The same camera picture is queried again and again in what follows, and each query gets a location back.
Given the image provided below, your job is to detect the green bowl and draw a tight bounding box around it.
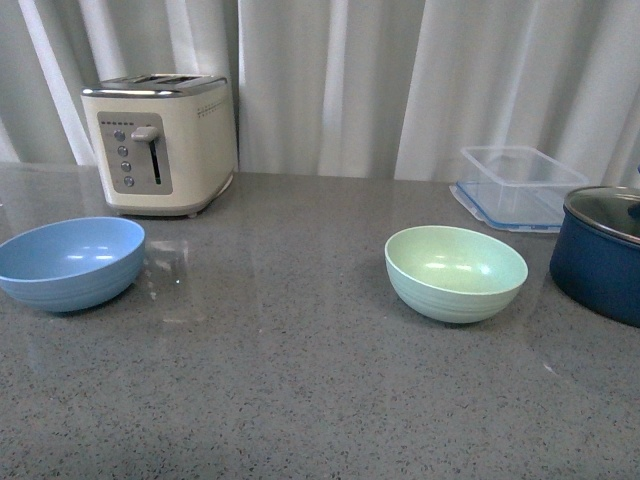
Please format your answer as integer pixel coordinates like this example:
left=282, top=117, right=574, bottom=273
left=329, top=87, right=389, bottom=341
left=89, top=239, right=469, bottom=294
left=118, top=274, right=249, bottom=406
left=384, top=225, right=528, bottom=324

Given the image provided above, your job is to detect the blue bowl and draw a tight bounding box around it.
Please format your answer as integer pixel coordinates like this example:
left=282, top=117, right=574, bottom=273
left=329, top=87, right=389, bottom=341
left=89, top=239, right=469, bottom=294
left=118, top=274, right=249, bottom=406
left=1, top=217, right=146, bottom=313

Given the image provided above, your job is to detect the blue-rimmed container lid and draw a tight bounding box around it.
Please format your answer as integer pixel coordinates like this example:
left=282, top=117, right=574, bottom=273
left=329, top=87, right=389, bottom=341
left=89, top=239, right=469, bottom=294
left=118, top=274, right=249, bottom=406
left=450, top=182, right=568, bottom=234

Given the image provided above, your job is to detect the glass pot lid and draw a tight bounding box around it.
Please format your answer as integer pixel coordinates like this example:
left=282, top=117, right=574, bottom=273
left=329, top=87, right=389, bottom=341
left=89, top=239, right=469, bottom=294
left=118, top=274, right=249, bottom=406
left=564, top=186, right=639, bottom=244

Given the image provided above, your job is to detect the clear plastic container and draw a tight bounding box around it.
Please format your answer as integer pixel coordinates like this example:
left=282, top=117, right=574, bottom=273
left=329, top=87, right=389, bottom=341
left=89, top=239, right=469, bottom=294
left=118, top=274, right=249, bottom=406
left=460, top=144, right=590, bottom=228

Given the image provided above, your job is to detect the white curtain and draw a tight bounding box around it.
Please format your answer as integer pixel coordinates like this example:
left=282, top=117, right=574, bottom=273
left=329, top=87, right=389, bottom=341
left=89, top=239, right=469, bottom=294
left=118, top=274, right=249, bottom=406
left=1, top=1, right=639, bottom=186

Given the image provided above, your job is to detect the cream two-slot toaster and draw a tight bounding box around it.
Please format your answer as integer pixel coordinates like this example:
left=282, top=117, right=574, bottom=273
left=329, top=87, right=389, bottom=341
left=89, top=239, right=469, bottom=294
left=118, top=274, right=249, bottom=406
left=81, top=73, right=238, bottom=216

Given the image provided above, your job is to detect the dark blue pot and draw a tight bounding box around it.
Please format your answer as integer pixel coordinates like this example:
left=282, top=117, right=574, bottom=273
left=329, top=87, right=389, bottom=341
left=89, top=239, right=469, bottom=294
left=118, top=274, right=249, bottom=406
left=549, top=204, right=639, bottom=327

